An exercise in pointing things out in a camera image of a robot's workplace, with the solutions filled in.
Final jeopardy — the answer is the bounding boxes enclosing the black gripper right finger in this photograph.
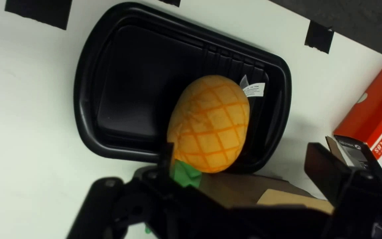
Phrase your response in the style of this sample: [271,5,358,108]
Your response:
[304,143,382,239]

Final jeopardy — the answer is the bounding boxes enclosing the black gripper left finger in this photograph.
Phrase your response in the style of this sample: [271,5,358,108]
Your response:
[66,141,210,239]

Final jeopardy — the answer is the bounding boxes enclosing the orange pineapple plush toy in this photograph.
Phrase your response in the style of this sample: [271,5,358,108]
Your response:
[166,74,268,190]

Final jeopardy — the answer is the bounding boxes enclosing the red and white box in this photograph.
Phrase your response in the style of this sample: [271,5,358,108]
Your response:
[325,63,382,187]

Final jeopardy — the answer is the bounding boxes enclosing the brown cardboard box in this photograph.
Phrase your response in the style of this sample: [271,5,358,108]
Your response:
[198,172,336,217]

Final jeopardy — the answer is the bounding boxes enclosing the black plastic tray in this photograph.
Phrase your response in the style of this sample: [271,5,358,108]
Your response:
[73,2,293,176]

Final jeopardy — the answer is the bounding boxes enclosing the black tape piece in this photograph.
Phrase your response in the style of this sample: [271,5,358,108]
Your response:
[4,0,73,32]
[304,21,336,55]
[158,0,183,9]

